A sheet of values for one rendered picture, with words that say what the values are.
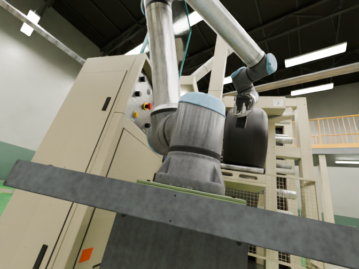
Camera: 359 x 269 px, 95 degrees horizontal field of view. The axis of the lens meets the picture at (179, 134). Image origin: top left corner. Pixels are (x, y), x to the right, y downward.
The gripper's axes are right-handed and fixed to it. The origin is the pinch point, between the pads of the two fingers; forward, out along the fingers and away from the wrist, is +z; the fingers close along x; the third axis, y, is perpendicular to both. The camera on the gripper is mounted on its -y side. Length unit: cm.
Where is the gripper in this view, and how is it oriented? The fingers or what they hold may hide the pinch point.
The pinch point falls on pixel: (236, 116)
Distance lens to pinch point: 75.4
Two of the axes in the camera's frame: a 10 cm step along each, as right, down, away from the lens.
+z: -5.1, 3.5, -7.9
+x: 8.6, 1.6, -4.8
